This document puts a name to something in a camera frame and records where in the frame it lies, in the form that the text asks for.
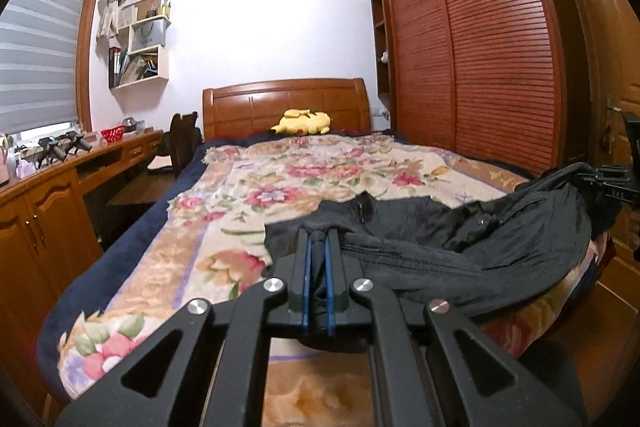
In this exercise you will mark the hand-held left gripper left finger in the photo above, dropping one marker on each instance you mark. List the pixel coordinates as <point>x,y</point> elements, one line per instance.
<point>306,267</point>

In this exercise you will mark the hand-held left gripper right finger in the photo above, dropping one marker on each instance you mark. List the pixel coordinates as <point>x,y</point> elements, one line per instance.
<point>330,267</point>

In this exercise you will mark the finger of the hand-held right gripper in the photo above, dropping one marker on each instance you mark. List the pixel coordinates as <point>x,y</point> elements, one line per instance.
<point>589,179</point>

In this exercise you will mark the black jacket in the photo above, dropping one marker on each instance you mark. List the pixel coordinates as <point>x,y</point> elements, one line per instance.
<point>450,257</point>

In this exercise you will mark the floral blanket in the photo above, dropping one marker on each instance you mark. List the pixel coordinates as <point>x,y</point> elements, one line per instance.
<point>260,187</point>

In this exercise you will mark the yellow plush toy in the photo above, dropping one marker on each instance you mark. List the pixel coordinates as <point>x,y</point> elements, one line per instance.
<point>302,123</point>

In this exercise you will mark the wooden door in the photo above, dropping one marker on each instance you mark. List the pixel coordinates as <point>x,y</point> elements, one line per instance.
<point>600,32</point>

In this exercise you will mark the wooden louvred wardrobe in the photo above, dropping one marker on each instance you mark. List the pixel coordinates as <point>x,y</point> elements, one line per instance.
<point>475,57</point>

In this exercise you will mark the wooden bed headboard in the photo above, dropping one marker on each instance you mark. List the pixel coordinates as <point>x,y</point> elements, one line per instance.
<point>250,107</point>

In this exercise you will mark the dark wooden chair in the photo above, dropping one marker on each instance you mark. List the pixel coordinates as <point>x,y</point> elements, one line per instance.
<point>182,147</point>

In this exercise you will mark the grey box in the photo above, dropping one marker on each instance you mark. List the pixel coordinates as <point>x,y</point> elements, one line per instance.
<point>132,125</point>

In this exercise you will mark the red basket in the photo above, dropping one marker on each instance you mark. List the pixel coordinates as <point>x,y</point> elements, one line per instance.
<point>114,134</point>

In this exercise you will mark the wooden desk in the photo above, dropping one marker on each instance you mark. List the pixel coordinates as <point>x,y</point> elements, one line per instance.
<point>35,217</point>

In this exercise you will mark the black binder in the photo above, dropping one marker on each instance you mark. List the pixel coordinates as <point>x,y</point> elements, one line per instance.
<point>115,67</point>

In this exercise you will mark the grey paper bag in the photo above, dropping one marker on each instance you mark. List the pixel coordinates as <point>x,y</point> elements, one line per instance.
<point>147,36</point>

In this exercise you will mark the grey window blind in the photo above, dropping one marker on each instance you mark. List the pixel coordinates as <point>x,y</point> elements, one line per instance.
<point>40,47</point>

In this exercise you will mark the wall socket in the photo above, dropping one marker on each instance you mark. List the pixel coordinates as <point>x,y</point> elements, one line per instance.
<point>382,112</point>

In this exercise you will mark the white wall shelf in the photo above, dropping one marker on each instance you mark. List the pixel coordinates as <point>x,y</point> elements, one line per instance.
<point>162,64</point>

